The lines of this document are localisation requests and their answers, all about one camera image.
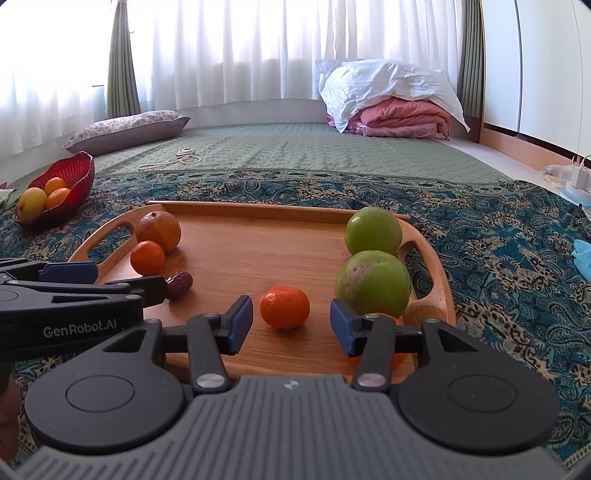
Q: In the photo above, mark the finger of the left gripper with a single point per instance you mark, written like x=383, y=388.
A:
x=55, y=272
x=152, y=289

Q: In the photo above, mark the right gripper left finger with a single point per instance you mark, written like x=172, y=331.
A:
x=205, y=338

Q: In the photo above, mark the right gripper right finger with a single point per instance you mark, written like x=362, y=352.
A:
x=374, y=339

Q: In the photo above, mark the dark red date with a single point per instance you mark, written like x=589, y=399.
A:
x=177, y=285

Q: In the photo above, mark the bright orange mandarin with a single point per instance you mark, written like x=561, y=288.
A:
x=147, y=258

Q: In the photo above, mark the large blemished green apple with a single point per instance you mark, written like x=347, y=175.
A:
x=374, y=281

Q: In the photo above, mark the person's hand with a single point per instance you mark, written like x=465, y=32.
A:
x=9, y=426

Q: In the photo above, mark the large dull orange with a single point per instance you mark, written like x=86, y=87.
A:
x=160, y=227

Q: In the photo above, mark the mandarin in bowl front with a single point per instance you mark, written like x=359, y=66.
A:
x=56, y=197

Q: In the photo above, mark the mandarin in bowl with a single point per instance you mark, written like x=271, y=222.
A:
x=53, y=184
x=56, y=197

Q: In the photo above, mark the yellow mango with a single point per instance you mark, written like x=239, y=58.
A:
x=31, y=205

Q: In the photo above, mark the mandarin in bowl back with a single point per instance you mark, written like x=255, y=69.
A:
x=53, y=184

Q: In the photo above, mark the red glass fruit bowl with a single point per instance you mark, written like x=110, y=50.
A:
x=78, y=172

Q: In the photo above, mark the small green apple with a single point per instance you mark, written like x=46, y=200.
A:
x=373, y=228

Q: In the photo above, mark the wooden serving tray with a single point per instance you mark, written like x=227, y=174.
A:
x=231, y=249

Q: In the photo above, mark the floral grey pillow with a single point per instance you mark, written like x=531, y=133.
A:
x=121, y=133

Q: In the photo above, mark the teal paisley cloth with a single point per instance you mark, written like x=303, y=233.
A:
x=506, y=247

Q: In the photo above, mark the green curtain left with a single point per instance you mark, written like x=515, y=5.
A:
x=121, y=90

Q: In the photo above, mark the green curtain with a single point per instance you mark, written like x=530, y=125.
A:
x=121, y=90
x=472, y=68

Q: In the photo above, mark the green quilted mat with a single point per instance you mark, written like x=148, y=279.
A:
x=300, y=146

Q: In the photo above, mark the white sheer curtain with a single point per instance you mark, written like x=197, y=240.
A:
x=189, y=54

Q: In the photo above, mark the light blue cloth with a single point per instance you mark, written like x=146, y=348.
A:
x=582, y=258

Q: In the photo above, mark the folded pink blanket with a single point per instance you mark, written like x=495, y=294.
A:
x=398, y=118

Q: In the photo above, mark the white pillow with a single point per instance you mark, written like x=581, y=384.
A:
x=348, y=87

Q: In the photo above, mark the green curtain right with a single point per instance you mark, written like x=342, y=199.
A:
x=472, y=68

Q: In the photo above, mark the white charger with cable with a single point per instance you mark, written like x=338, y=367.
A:
x=578, y=187

